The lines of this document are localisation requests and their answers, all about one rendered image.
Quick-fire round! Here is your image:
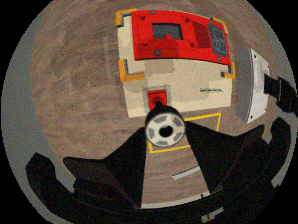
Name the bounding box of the black wheel with grey hub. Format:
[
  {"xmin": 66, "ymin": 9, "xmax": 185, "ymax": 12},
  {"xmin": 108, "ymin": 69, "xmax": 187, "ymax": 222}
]
[{"xmin": 145, "ymin": 105, "xmax": 186, "ymax": 148}]

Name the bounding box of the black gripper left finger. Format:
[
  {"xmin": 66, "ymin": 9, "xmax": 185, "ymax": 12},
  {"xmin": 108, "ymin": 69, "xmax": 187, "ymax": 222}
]
[{"xmin": 63, "ymin": 127, "xmax": 148, "ymax": 209}]

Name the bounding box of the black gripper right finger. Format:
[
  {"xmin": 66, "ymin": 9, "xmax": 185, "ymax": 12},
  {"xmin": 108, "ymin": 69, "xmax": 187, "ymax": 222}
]
[{"xmin": 185, "ymin": 121, "xmax": 265, "ymax": 194}]

